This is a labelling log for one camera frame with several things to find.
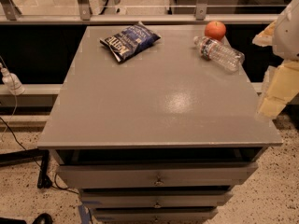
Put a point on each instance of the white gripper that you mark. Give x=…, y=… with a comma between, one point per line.
x=288, y=34

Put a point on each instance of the blue chip bag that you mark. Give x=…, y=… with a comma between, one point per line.
x=130, y=41

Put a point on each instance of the red apple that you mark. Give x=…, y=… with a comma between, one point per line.
x=216, y=30

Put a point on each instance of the clear plastic water bottle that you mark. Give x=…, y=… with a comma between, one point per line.
x=213, y=50

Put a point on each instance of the grey drawer cabinet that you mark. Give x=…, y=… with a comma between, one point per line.
x=165, y=105

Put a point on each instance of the middle grey drawer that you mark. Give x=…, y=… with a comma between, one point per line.
x=157, y=199

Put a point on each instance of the grey drawer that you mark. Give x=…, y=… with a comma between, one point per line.
x=156, y=175
x=154, y=215
x=157, y=199

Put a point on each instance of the bottom grey drawer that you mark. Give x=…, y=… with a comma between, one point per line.
x=154, y=215

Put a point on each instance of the top grey drawer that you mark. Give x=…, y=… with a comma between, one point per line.
x=156, y=175

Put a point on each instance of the black stand leg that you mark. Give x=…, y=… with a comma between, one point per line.
x=14, y=158

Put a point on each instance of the black object on floor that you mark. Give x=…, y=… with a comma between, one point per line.
x=41, y=219

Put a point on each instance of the metal railing bracket right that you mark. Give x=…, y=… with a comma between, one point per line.
x=200, y=11

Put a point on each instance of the metal railing bracket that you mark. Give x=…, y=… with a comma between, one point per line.
x=84, y=9
x=200, y=11
x=11, y=11

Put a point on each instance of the metal railing bracket far left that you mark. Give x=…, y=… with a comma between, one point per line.
x=11, y=11

